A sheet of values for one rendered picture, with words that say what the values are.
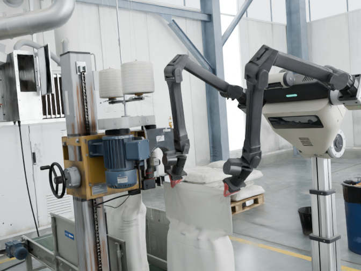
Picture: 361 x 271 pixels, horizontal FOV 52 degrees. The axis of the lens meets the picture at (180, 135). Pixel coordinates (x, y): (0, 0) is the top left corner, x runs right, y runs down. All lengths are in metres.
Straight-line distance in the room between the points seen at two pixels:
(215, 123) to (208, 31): 1.95
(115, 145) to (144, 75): 0.37
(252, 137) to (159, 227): 1.41
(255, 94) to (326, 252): 1.08
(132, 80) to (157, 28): 5.65
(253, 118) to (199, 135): 6.40
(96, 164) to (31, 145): 2.79
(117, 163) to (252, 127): 0.65
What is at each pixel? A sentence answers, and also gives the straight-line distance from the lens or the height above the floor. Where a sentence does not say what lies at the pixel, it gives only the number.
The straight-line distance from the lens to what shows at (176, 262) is 2.02.
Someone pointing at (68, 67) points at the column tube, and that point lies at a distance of 1.94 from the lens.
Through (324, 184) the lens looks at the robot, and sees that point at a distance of 2.14.
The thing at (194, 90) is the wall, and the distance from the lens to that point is 7.84.
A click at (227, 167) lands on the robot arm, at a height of 1.17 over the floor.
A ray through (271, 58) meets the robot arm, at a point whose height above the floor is 1.59.
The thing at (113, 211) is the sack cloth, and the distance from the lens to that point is 2.45.
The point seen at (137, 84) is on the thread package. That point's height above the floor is 1.57.
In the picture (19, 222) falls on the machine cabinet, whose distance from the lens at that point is 4.71.
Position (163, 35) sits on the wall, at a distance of 7.50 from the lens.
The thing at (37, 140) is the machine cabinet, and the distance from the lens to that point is 4.67.
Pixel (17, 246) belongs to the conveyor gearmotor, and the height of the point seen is 0.40.
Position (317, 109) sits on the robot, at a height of 1.38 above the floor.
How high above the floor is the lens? 1.41
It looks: 3 degrees down
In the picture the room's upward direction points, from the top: 4 degrees counter-clockwise
